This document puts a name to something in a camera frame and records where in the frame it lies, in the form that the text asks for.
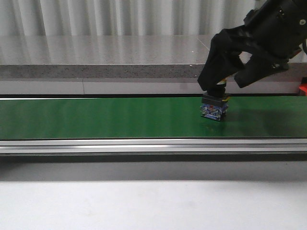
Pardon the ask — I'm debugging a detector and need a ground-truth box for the white pleated curtain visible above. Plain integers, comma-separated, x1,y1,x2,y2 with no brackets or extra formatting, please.
0,0,262,36

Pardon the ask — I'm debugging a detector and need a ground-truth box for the green conveyor belt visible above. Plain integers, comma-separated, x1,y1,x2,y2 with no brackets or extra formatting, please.
0,96,307,140

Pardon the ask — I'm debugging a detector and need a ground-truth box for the red plastic object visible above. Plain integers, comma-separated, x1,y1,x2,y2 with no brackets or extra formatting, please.
299,83,307,96

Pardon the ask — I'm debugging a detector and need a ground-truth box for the aluminium conveyor side rail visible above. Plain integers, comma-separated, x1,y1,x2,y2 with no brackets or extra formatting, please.
0,138,307,157

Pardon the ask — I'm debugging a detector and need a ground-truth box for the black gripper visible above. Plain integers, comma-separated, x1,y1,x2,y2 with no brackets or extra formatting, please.
198,0,307,91

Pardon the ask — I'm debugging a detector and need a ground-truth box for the grey stone countertop slab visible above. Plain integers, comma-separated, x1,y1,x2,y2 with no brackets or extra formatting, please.
0,35,209,79

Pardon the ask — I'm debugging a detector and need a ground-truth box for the yellow mushroom push button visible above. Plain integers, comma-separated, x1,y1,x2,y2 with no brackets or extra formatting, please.
200,78,230,121

